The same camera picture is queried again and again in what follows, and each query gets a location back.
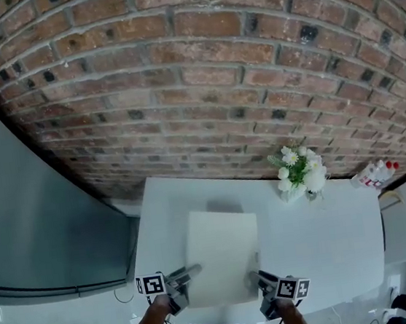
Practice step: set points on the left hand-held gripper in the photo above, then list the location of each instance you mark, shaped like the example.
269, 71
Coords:
151, 284

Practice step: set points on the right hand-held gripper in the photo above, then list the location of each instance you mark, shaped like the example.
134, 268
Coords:
293, 287

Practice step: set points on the cream rectangular board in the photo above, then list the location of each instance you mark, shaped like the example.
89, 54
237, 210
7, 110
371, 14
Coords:
221, 254

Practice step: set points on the person's right forearm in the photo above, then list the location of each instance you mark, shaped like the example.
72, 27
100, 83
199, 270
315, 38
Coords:
296, 320

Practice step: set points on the white table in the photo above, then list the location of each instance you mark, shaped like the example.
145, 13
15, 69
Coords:
319, 242

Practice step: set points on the white vase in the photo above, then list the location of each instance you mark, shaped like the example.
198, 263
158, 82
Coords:
291, 194

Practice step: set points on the white flower bouquet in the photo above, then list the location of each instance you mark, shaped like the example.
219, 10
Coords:
301, 169

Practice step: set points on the white cap clear bottle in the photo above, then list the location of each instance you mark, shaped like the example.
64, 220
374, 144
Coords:
367, 172

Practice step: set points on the grey refrigerator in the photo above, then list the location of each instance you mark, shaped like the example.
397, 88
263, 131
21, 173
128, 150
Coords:
29, 215

